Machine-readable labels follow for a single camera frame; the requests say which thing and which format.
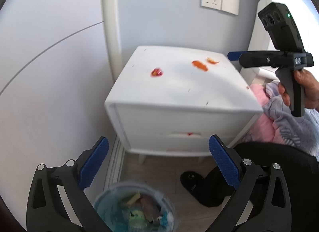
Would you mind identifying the tan cardboard box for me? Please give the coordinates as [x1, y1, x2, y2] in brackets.
[126, 193, 141, 207]

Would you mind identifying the clear plastic bottle green label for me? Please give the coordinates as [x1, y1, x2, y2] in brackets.
[128, 209, 148, 231]

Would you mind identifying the pink cardboard box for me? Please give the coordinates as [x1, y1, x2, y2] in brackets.
[140, 194, 161, 224]

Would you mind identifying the trash bin with teal liner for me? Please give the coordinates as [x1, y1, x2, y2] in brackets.
[94, 181, 178, 231]

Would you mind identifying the person's right hand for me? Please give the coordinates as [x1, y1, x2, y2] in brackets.
[277, 68, 319, 110]

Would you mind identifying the small orange peel scrap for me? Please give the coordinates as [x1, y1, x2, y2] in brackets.
[206, 58, 219, 65]

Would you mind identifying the black slipper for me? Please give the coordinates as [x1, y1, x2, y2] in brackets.
[180, 167, 235, 208]

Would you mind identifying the pink floral bedding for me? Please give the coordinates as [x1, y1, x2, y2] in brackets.
[242, 81, 318, 158]

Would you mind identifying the black trouser leg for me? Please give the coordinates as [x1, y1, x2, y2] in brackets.
[207, 143, 318, 231]

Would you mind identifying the white nightstand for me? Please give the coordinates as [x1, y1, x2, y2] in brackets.
[104, 46, 263, 163]

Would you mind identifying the red candy wrapper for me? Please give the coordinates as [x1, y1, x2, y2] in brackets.
[150, 68, 163, 77]

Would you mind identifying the white wall switch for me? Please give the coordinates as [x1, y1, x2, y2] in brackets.
[221, 0, 240, 16]

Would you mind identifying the cream bed frame post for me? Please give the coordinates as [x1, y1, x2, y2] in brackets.
[102, 0, 124, 81]

